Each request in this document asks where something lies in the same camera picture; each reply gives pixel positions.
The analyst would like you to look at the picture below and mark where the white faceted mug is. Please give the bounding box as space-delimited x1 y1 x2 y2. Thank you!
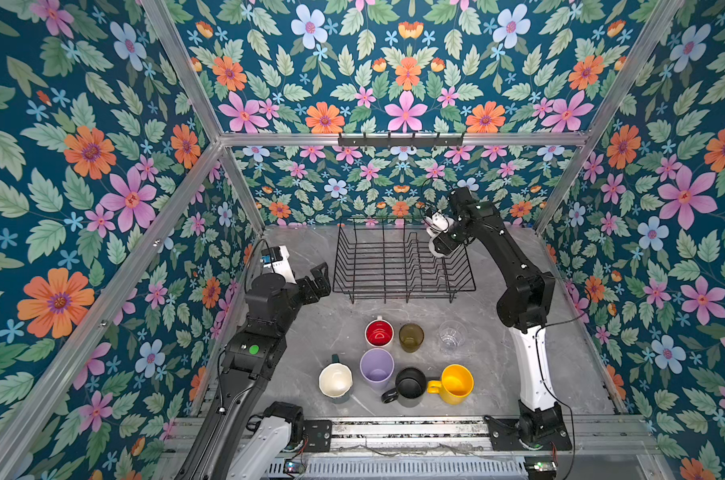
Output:
429 238 452 258

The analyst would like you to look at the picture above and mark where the black wire dish rack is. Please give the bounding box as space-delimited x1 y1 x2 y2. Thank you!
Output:
332 218 477 302

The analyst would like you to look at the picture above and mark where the red interior white mug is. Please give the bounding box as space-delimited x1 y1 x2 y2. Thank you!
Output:
365 315 395 348

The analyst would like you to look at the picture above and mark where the green mug cream interior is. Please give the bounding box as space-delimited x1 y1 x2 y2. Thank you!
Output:
318 354 354 403

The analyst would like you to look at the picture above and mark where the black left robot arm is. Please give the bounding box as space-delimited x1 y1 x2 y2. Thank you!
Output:
176 263 332 479

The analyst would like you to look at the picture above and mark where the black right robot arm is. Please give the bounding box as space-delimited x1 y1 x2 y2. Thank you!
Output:
427 187 573 451

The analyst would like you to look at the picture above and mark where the clear glass cup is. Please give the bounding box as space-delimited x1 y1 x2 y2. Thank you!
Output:
439 321 467 352

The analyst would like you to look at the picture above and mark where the lilac plastic cup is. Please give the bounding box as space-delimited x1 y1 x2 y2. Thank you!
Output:
358 348 396 392

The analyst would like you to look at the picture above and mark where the olive green glass cup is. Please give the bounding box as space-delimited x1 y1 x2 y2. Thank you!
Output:
399 323 425 353

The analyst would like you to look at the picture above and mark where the black mug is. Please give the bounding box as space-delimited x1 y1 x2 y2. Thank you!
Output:
381 367 429 408

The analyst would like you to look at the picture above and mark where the yellow mug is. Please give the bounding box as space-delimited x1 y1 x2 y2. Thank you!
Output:
427 364 475 405

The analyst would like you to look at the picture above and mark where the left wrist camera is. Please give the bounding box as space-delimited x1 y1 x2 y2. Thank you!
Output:
260 245 296 284

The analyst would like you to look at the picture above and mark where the black hook rail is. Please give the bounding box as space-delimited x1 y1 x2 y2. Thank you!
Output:
336 132 465 149

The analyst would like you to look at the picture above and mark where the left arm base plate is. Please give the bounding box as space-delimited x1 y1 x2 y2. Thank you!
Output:
288 419 334 454

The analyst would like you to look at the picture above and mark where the aluminium front rail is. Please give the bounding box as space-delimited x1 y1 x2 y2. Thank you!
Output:
175 415 658 457

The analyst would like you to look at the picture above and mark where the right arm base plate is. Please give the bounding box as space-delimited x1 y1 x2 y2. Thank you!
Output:
483 415 573 451

